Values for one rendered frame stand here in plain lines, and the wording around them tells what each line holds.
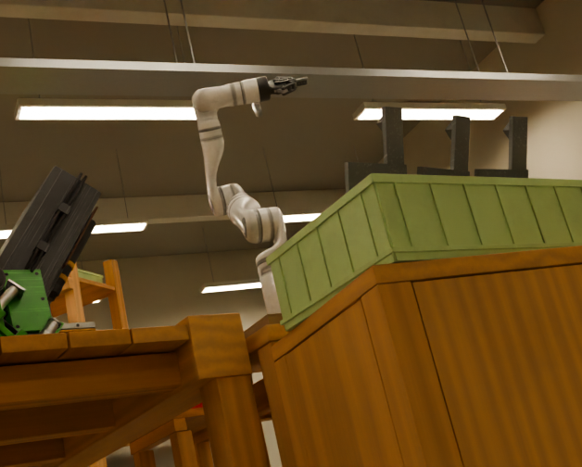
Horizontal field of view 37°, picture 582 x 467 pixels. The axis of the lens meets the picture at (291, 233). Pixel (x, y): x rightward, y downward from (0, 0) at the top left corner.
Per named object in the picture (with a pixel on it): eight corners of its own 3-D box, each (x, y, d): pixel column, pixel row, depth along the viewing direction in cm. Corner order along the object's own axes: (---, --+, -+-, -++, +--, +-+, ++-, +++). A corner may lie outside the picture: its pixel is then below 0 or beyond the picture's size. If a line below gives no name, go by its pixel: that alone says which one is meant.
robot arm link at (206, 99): (240, 81, 261) (238, 82, 270) (189, 90, 260) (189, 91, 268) (244, 104, 262) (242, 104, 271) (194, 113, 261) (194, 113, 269)
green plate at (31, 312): (47, 345, 249) (32, 285, 260) (55, 329, 243) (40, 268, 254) (6, 348, 243) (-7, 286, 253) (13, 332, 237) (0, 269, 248)
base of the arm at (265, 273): (292, 332, 228) (278, 271, 234) (312, 320, 222) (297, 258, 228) (263, 333, 223) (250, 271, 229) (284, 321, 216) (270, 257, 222)
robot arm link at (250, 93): (259, 107, 275) (240, 111, 274) (254, 74, 269) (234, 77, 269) (263, 117, 267) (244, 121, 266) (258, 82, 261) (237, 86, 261)
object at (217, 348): (53, 486, 314) (47, 445, 319) (253, 373, 200) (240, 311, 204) (14, 493, 306) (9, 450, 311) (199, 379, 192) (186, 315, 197)
